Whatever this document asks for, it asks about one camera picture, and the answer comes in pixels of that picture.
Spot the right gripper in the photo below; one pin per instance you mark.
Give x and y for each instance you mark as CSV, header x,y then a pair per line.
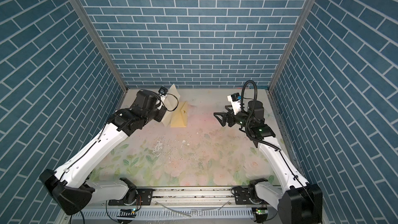
x,y
226,115

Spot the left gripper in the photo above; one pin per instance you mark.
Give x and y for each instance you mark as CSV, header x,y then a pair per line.
x,y
160,116

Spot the cream letter paper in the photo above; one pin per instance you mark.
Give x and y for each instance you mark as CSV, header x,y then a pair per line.
x,y
170,101

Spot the yellow envelope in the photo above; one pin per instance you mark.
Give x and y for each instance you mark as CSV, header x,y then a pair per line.
x,y
180,116

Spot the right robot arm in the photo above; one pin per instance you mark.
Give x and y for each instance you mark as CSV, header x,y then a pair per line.
x,y
296,200

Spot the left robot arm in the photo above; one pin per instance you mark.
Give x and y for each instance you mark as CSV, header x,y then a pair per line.
x,y
68,185

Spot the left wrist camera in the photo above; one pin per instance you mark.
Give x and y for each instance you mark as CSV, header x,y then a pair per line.
x,y
163,91

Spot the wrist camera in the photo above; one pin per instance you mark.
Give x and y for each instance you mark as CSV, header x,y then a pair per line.
x,y
163,91
235,100

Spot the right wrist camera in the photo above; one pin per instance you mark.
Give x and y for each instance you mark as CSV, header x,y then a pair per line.
x,y
235,100

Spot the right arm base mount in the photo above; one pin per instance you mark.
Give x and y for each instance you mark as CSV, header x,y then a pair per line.
x,y
241,195

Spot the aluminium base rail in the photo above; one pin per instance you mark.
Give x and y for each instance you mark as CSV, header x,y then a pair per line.
x,y
193,197

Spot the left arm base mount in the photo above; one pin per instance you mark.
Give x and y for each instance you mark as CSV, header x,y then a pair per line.
x,y
138,197

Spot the white vented cable duct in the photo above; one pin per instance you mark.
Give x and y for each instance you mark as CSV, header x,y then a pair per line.
x,y
161,213

